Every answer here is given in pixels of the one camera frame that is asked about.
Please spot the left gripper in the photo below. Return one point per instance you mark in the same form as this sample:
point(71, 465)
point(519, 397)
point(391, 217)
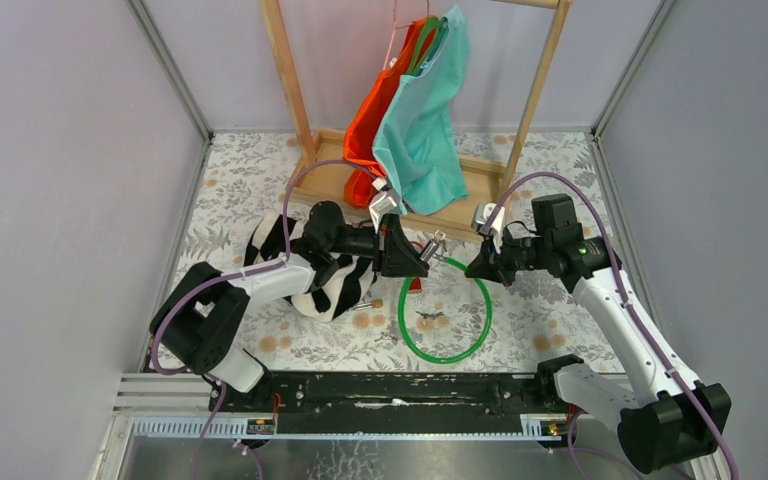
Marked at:
point(398, 255)

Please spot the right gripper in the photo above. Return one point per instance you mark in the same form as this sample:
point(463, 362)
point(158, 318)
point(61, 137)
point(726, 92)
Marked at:
point(482, 267)

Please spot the red cable lock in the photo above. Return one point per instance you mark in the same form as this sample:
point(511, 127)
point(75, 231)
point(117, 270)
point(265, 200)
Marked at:
point(414, 285)

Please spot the green cable lock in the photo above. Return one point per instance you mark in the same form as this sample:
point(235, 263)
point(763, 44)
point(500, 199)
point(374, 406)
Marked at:
point(451, 320)

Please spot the green lock silver keys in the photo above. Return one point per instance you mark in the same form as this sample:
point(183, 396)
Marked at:
point(439, 241)

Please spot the brass padlock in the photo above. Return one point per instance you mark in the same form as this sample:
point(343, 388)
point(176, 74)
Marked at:
point(373, 304)

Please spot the small silver keys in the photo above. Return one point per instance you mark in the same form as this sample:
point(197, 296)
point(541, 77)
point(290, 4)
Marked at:
point(386, 336)

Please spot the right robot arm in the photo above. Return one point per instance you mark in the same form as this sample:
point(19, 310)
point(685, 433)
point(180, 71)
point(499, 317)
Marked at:
point(666, 415)

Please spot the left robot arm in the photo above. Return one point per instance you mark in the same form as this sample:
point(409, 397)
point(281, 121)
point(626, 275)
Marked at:
point(197, 323)

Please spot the black white striped plush cloth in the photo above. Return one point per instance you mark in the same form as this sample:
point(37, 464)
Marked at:
point(332, 288)

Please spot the orange shirt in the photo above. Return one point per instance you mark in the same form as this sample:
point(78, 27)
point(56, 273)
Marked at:
point(362, 130)

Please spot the teal shirt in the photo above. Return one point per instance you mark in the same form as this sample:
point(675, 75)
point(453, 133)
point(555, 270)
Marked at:
point(415, 140)

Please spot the pink clothes hanger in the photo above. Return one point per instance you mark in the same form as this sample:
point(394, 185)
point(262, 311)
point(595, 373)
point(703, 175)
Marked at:
point(396, 26)

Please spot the green clothes hanger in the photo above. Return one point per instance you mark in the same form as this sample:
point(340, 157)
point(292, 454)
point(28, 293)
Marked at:
point(427, 40)

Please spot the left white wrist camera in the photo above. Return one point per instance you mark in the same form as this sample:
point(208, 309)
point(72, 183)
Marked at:
point(385, 201)

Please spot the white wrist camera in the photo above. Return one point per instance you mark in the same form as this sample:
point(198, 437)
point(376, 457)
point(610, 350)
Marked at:
point(488, 222)
point(385, 201)

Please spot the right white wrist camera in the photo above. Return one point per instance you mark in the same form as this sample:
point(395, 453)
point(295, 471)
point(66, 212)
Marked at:
point(488, 222)

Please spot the white slotted cable duct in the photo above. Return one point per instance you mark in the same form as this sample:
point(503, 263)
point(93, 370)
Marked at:
point(292, 427)

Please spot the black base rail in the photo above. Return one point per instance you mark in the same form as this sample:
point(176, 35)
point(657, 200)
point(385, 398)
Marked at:
point(346, 396)

